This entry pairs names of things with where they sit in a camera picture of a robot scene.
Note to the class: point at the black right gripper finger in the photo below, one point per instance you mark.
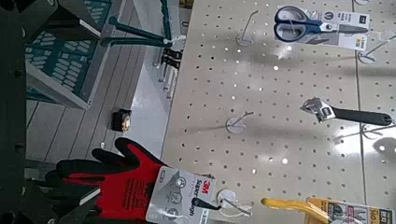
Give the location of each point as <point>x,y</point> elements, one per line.
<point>62,25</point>
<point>56,202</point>

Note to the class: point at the gray plastic crate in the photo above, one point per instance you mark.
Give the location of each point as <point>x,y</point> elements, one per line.
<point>62,93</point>

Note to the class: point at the red black gloves with card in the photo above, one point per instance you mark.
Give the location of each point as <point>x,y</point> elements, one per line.
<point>130,186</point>

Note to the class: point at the black clamps on metal rods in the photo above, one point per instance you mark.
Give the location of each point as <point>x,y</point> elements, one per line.
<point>171,60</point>

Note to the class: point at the white pegboard hook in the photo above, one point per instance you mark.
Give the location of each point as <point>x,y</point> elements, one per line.
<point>236,124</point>
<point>365,56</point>
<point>372,130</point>
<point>229,199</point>
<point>246,37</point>

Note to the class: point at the beige pegboard panel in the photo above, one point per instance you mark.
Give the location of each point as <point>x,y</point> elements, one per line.
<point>280,124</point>

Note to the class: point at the blue scissors on card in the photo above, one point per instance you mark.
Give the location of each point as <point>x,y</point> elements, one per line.
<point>320,28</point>

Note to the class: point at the yellow pliers on card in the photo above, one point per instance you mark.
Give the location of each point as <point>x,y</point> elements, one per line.
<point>327,210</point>

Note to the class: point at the black adjustable wrench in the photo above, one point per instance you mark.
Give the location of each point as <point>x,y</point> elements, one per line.
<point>358,115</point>

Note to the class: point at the small black bracket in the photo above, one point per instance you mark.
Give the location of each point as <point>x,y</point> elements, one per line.
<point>120,120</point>

